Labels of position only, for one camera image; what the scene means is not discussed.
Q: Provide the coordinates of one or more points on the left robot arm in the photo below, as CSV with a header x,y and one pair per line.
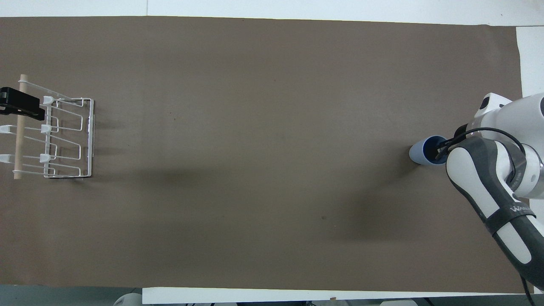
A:
x,y
128,300

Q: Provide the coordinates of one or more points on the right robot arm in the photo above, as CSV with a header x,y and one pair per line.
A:
x,y
471,178

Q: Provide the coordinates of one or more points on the blue cup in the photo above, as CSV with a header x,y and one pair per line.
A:
x,y
418,153

